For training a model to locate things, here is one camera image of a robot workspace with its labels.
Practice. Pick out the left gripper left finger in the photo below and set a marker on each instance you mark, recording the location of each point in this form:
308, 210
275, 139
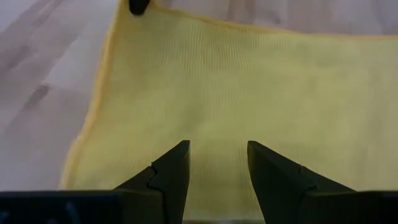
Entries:
140, 205

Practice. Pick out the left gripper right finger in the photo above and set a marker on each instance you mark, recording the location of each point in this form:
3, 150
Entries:
304, 202

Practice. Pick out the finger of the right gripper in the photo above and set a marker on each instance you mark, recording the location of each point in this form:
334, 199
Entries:
139, 6

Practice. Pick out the yellow microfiber towel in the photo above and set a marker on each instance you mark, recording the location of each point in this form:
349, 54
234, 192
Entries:
248, 93

